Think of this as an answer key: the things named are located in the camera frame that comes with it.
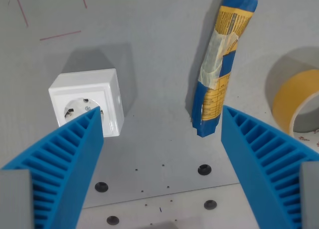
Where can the white wall socket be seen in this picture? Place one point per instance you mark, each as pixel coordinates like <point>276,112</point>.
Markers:
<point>82,86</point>

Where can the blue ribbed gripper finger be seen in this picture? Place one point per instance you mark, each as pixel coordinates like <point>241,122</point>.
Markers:
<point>249,149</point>
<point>72,151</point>

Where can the black table bolt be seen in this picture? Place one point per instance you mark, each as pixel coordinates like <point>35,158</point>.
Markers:
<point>210,204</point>
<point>112,220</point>
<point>204,169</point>
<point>101,186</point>

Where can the white paw print sheet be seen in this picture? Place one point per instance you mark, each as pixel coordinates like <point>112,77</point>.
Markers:
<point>312,149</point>

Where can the blue and yellow bag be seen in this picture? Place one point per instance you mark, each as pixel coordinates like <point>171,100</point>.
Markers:
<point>231,22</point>

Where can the yellow tape roll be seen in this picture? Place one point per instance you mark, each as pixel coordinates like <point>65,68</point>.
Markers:
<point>291,94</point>

